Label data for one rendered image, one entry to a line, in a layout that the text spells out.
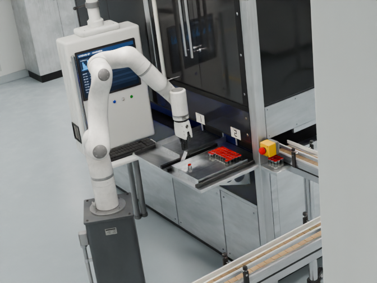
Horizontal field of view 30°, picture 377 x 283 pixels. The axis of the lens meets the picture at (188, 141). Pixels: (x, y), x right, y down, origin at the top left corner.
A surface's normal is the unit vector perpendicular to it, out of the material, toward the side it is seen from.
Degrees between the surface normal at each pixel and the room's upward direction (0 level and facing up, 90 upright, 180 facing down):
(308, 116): 90
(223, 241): 90
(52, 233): 0
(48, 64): 90
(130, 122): 90
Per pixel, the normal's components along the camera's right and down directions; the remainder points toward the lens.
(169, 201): -0.81, 0.32
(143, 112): 0.50, 0.30
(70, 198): -0.11, -0.91
